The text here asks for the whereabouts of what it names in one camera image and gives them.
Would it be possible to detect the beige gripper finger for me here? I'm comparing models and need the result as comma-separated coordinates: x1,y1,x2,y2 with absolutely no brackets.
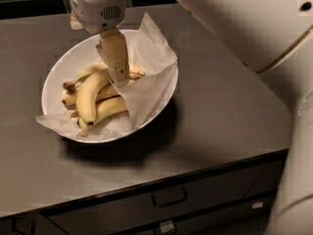
69,11,83,30
96,28,129,87

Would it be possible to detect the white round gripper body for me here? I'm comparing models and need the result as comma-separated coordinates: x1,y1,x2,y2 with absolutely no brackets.
69,0,126,34

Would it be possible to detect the curved yellow banana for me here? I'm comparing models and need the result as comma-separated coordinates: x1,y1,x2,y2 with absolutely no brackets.
76,69,110,125

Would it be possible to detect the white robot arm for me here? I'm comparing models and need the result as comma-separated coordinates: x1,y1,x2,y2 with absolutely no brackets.
176,0,313,235

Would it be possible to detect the top rear yellow banana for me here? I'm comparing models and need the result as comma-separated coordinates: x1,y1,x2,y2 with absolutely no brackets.
63,63,145,93

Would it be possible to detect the bottom yellow banana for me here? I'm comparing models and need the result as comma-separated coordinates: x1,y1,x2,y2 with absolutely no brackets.
70,96,127,138

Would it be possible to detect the middle yellow banana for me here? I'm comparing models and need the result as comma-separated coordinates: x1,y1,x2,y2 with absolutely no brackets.
62,82,117,107

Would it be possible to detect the white crinkled paper liner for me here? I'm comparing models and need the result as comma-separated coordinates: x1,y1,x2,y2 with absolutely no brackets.
34,12,179,142

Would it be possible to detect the dark upper drawer front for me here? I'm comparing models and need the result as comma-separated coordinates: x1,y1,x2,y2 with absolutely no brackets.
45,154,284,235

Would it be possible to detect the white label lower drawer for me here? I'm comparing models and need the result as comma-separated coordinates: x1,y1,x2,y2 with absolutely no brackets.
159,220,176,235

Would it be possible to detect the small white drawer label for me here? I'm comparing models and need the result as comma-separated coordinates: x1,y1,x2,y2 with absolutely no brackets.
251,202,263,210

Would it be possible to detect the black drawer handle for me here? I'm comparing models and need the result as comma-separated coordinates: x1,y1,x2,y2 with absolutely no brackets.
152,185,188,208

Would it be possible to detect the dark left cabinet handle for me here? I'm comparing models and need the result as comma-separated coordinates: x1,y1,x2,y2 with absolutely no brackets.
11,217,35,235

